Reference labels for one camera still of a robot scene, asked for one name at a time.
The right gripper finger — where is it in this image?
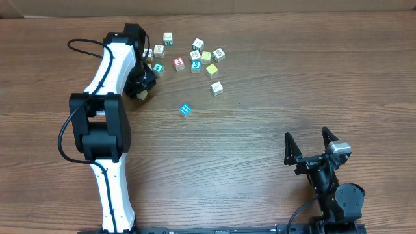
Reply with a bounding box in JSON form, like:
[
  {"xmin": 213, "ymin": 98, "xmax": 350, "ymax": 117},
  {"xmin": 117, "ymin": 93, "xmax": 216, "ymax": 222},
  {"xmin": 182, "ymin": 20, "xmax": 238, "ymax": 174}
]
[
  {"xmin": 322, "ymin": 127, "xmax": 339, "ymax": 150},
  {"xmin": 284, "ymin": 132, "xmax": 303, "ymax": 166}
]

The white letter L block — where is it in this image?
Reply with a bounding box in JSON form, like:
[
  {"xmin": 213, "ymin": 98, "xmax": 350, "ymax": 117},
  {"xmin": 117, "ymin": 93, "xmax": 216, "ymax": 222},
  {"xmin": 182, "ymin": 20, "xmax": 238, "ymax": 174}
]
[{"xmin": 136, "ymin": 90, "xmax": 148, "ymax": 101}]

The blue symbol block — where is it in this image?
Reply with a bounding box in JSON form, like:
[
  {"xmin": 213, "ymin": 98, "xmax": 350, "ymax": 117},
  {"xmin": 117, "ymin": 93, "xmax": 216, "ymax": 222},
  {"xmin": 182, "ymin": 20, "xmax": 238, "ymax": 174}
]
[{"xmin": 179, "ymin": 103, "xmax": 192, "ymax": 118}]

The white block green edge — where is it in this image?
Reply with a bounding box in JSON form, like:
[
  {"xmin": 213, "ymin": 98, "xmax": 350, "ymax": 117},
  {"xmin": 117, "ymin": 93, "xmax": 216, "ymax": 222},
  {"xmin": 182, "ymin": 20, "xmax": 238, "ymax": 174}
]
[{"xmin": 211, "ymin": 81, "xmax": 224, "ymax": 96}]

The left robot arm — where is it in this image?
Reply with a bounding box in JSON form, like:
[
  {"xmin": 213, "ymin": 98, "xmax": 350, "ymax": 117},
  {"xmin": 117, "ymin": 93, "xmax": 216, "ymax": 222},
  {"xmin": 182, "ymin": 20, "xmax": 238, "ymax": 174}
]
[{"xmin": 63, "ymin": 23, "xmax": 157, "ymax": 233}]

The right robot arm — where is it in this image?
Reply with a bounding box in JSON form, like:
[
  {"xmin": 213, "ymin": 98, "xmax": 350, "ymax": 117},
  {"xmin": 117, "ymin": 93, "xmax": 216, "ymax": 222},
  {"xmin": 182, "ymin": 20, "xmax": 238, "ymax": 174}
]
[{"xmin": 283, "ymin": 127, "xmax": 367, "ymax": 234}]

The green number 4 block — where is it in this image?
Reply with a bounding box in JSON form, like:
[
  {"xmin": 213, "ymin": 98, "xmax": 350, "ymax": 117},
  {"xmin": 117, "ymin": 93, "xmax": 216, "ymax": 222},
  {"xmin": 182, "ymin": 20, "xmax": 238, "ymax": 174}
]
[{"xmin": 153, "ymin": 63, "xmax": 165, "ymax": 77}]

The acorn picture block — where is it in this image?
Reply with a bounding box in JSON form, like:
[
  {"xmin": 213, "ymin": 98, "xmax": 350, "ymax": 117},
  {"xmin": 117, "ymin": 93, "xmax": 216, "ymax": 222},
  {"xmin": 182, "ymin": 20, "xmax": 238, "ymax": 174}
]
[{"xmin": 143, "ymin": 49, "xmax": 154, "ymax": 64}]

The white letter E block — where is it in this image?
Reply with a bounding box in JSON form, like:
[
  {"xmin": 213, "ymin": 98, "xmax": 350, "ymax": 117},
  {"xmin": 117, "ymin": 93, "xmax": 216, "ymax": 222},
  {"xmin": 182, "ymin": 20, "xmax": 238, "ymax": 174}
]
[{"xmin": 153, "ymin": 45, "xmax": 166, "ymax": 58}]

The red number 3 block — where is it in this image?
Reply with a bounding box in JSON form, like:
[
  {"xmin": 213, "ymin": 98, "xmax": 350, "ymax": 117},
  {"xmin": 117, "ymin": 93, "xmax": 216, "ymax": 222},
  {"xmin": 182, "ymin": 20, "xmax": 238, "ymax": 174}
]
[{"xmin": 173, "ymin": 57, "xmax": 185, "ymax": 71}]

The block with green R side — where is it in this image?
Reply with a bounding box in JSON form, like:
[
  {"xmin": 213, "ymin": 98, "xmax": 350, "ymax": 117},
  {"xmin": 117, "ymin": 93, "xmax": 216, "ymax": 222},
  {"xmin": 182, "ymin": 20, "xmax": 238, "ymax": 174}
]
[{"xmin": 163, "ymin": 32, "xmax": 174, "ymax": 46}]

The blue number 5 block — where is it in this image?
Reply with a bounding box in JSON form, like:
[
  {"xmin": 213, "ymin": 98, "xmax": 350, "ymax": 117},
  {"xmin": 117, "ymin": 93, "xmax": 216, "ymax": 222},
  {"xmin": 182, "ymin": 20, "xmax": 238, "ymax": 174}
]
[{"xmin": 190, "ymin": 60, "xmax": 202, "ymax": 73}]

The white block brown picture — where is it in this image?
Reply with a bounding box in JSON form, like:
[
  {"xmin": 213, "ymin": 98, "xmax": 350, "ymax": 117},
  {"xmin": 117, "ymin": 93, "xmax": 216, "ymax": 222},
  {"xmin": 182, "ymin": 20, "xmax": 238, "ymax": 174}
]
[{"xmin": 190, "ymin": 50, "xmax": 202, "ymax": 61}]

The white block top right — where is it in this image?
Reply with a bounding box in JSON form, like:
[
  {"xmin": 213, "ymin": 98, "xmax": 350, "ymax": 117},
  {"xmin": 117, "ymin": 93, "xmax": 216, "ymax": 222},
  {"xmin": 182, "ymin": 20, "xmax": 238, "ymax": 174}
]
[{"xmin": 192, "ymin": 38, "xmax": 205, "ymax": 53}]

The yellow top block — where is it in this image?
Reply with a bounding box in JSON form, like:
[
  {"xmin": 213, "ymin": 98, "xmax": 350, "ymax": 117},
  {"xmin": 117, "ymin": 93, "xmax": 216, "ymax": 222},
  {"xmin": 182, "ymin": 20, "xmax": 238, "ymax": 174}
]
[{"xmin": 201, "ymin": 51, "xmax": 211, "ymax": 64}]

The yellow block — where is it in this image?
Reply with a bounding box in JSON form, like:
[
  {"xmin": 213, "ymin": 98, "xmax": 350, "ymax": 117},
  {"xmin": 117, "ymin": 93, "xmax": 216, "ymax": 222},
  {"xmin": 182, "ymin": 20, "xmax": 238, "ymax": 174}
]
[
  {"xmin": 201, "ymin": 51, "xmax": 211, "ymax": 64},
  {"xmin": 205, "ymin": 64, "xmax": 218, "ymax": 79}
]

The yellow block lower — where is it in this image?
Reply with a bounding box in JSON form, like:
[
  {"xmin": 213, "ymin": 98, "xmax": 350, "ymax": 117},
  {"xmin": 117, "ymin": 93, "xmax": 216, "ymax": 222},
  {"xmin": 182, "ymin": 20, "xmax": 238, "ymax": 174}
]
[{"xmin": 205, "ymin": 64, "xmax": 218, "ymax": 79}]

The white block red drawing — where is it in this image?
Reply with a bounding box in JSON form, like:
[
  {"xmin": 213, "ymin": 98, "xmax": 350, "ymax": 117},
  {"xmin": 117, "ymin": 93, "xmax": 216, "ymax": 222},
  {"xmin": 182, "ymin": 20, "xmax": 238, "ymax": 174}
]
[{"xmin": 213, "ymin": 48, "xmax": 225, "ymax": 62}]

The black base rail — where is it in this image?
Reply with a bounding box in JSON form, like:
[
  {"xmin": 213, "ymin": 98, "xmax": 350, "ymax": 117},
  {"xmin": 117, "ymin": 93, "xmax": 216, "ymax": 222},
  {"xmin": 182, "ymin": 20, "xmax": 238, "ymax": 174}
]
[{"xmin": 78, "ymin": 224, "xmax": 367, "ymax": 234}]

